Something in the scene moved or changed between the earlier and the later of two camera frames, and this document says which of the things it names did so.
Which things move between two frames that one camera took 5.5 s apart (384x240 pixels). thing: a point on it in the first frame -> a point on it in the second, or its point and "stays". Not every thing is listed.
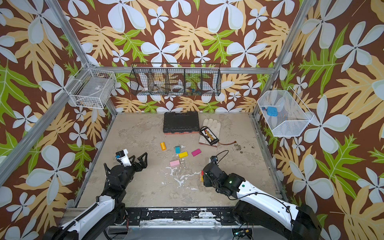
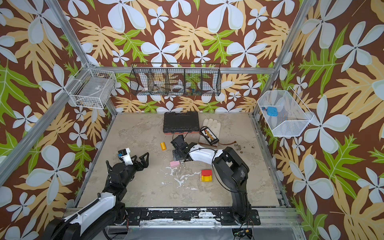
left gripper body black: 129,172 stays
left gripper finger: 139,166 stays
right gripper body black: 207,174 -> 181,148
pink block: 174,163 stays
